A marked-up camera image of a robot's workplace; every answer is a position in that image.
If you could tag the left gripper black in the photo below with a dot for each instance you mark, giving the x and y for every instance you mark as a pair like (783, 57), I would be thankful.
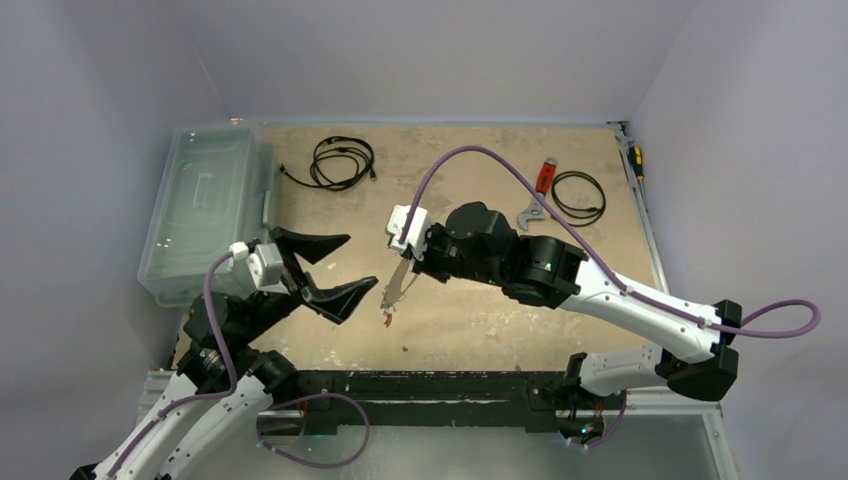
(334, 301)

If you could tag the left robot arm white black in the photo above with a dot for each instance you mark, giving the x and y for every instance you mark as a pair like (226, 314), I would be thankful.
(221, 382)

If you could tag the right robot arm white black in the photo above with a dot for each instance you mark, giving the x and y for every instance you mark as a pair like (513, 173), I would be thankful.
(684, 350)

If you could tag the clear plastic storage bin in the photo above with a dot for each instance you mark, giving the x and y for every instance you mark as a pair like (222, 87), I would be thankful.
(218, 187)

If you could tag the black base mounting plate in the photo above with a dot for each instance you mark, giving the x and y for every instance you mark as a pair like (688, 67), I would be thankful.
(535, 401)

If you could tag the yellow black screwdriver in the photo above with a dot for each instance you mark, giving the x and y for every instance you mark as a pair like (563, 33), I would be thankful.
(635, 160)

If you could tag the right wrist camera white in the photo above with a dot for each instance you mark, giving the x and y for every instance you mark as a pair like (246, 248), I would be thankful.
(407, 229)

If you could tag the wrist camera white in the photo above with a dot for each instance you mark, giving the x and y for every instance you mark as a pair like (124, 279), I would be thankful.
(407, 229)
(264, 263)

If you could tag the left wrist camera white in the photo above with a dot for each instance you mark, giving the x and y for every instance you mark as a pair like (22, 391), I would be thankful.
(264, 263)

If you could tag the red handled adjustable wrench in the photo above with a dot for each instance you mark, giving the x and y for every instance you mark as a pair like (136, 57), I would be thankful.
(535, 211)

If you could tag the aluminium frame rail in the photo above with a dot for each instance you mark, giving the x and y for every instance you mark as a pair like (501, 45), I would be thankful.
(394, 293)

